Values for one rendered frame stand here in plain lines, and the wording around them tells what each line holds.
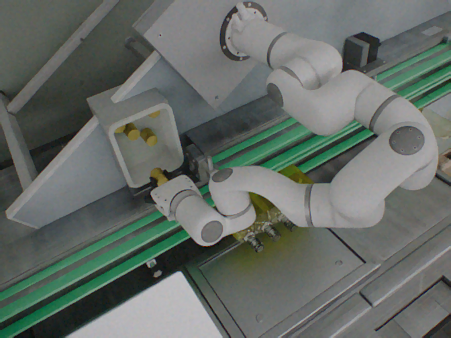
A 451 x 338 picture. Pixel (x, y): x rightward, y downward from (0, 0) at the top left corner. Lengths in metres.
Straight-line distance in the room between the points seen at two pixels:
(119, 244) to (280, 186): 0.53
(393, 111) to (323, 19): 0.65
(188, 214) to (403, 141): 0.43
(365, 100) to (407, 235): 0.65
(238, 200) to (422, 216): 0.78
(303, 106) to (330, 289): 0.56
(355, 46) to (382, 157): 0.82
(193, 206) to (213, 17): 0.48
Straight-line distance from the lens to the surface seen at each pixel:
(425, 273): 1.28
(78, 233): 1.17
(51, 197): 1.18
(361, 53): 1.45
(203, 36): 1.03
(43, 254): 1.17
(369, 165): 0.68
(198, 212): 0.80
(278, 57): 0.94
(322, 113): 0.78
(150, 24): 0.96
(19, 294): 1.15
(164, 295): 1.19
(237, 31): 1.05
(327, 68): 0.88
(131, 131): 1.05
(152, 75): 1.08
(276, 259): 1.21
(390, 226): 1.37
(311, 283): 1.17
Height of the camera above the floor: 1.66
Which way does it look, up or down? 40 degrees down
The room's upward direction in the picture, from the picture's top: 136 degrees clockwise
